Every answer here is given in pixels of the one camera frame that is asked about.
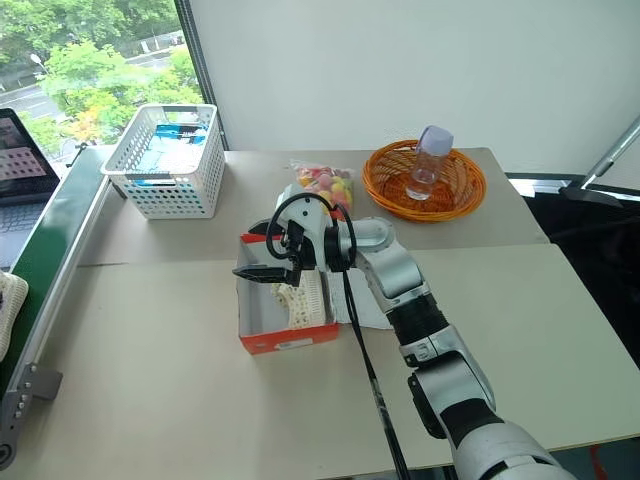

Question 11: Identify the white perforated plastic basket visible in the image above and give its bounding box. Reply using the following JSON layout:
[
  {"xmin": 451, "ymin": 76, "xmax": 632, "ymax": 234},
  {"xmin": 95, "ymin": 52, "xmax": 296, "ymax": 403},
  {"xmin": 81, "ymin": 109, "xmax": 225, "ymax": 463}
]
[{"xmin": 100, "ymin": 103, "xmax": 227, "ymax": 221}]

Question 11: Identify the clear bag of colourful candies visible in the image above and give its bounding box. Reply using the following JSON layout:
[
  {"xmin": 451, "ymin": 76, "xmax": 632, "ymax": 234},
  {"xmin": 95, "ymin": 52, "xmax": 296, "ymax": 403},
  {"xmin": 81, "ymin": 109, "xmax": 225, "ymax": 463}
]
[{"xmin": 288, "ymin": 158, "xmax": 357, "ymax": 217}]

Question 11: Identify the black laptop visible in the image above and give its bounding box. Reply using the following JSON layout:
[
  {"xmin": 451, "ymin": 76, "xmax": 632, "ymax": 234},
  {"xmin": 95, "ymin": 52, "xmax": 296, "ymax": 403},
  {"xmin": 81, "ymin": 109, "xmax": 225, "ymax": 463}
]
[{"xmin": 0, "ymin": 107, "xmax": 62, "ymax": 272}]

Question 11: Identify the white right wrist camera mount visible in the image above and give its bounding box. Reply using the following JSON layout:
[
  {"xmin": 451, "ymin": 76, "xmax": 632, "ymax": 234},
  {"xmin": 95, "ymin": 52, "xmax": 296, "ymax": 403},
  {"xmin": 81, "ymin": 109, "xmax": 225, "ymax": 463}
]
[{"xmin": 273, "ymin": 192, "xmax": 334, "ymax": 274}]

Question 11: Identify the green conveyor belt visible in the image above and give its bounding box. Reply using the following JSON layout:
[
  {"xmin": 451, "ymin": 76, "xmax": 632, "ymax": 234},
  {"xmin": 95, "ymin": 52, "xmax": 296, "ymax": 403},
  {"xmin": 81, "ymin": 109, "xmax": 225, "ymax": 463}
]
[{"xmin": 0, "ymin": 143, "xmax": 124, "ymax": 472}]

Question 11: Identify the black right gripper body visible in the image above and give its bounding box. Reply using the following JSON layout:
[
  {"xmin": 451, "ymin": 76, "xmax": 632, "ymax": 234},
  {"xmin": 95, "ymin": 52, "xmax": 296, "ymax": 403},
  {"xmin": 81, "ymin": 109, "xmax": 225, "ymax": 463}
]
[{"xmin": 279, "ymin": 218, "xmax": 324, "ymax": 288}]

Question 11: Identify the orange wicker basket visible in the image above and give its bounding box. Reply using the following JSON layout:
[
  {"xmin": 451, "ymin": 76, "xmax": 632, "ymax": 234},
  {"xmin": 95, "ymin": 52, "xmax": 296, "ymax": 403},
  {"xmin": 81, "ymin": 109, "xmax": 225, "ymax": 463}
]
[{"xmin": 361, "ymin": 139, "xmax": 488, "ymax": 223}]

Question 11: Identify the clear bottle with lilac cap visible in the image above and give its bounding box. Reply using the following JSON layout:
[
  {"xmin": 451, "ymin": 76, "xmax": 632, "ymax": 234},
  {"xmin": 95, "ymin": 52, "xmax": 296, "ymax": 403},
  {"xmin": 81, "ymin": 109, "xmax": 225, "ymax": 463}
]
[{"xmin": 405, "ymin": 125, "xmax": 456, "ymax": 202}]

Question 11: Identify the black cloth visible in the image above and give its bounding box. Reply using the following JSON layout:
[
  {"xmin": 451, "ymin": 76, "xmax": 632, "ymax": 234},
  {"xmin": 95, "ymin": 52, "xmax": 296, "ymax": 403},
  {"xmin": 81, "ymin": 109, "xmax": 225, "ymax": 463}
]
[{"xmin": 503, "ymin": 171, "xmax": 640, "ymax": 372}]

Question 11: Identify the silver metal stand pole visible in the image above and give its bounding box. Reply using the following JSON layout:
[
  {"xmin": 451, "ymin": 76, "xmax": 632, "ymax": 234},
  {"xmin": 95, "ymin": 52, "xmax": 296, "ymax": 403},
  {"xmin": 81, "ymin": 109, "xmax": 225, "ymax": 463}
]
[{"xmin": 566, "ymin": 116, "xmax": 640, "ymax": 207}]

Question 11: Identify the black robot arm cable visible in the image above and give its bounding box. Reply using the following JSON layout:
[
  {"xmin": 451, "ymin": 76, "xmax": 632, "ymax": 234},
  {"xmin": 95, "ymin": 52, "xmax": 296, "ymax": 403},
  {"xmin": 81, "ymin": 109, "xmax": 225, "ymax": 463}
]
[{"xmin": 264, "ymin": 192, "xmax": 412, "ymax": 480}]

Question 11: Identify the blue black packet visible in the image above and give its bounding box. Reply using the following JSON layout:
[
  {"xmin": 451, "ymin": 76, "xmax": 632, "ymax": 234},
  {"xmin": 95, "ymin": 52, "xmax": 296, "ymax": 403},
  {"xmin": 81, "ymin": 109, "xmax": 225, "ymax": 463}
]
[{"xmin": 154, "ymin": 122, "xmax": 209, "ymax": 145}]

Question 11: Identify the light blue packet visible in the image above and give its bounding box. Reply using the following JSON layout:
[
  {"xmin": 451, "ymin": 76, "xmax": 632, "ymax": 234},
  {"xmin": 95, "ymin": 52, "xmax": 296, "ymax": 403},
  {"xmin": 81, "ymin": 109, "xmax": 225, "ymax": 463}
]
[{"xmin": 133, "ymin": 134, "xmax": 202, "ymax": 175}]

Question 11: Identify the white wrapping paper sheet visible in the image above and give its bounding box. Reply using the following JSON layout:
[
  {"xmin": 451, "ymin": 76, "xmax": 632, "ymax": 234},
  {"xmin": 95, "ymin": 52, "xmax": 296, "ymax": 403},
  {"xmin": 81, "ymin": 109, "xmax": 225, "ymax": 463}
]
[{"xmin": 327, "ymin": 267, "xmax": 395, "ymax": 332}]

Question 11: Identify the red cardboard shoebox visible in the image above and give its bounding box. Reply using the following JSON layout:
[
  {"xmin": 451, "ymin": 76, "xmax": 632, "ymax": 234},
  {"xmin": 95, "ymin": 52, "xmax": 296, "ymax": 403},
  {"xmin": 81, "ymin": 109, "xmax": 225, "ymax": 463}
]
[{"xmin": 235, "ymin": 231, "xmax": 344, "ymax": 356}]

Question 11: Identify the dark window frame post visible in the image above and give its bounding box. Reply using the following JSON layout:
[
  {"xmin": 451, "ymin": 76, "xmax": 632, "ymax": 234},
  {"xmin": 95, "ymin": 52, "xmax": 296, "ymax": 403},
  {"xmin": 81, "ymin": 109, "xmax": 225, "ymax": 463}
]
[{"xmin": 173, "ymin": 0, "xmax": 230, "ymax": 152}]

